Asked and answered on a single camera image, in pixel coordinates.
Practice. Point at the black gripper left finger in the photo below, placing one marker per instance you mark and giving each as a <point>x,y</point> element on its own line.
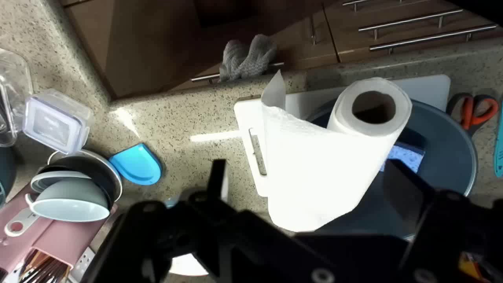
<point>217,182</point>

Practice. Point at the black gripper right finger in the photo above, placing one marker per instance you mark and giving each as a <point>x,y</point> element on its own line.
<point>405,197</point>

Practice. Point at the white kitchen paper roll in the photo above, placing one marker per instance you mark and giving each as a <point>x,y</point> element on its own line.
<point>314,167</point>

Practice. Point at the dark blue bowl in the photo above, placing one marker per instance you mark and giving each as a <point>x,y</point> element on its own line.
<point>445,158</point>

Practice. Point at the small grey-blue bowl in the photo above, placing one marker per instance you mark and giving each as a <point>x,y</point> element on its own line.
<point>52,182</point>

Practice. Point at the blue sponge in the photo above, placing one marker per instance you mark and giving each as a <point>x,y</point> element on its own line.
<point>407,158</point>

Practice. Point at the white cutting board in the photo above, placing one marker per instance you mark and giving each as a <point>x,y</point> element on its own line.
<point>251,120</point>

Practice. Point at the grey dish towel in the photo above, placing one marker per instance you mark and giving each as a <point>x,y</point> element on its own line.
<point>245,57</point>

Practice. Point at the clear lidded plastic container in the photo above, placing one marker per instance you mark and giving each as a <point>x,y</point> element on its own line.
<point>55,123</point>

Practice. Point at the pink utensil holder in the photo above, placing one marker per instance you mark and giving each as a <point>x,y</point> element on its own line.
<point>48,241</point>

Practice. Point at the white plastic utensil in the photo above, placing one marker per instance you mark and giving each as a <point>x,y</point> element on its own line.
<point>17,226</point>

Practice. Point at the clear glass container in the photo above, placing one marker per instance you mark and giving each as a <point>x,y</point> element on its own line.
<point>12,79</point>

